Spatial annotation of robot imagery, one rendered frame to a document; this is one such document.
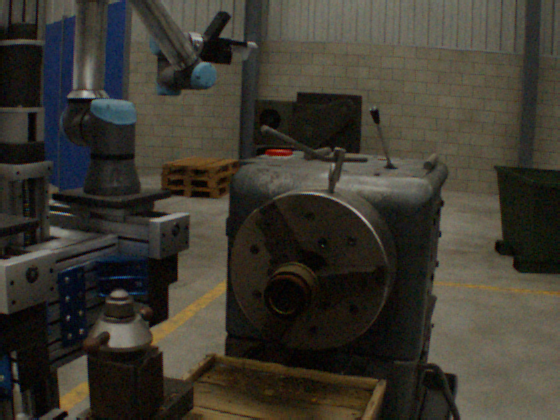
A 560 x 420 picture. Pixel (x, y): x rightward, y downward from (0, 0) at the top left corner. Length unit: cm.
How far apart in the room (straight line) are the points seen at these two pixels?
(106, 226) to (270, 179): 44
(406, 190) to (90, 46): 90
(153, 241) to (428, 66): 995
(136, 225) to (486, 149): 997
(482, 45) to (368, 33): 197
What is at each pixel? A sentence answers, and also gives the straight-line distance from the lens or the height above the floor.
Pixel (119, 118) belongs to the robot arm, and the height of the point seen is 135.
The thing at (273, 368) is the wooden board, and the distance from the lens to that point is 128.
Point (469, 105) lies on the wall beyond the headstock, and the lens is 1126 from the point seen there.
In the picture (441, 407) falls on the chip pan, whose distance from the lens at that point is 200.
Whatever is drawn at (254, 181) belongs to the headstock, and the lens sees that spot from 144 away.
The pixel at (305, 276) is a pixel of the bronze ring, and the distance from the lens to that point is 115.
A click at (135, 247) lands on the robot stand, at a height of 105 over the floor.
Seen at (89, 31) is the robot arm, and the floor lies 157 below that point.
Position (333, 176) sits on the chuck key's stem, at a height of 127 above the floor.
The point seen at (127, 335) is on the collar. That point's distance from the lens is 77.
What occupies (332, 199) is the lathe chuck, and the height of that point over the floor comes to 123.
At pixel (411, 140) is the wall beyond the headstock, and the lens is 1130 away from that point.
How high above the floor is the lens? 141
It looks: 10 degrees down
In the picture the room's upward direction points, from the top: 3 degrees clockwise
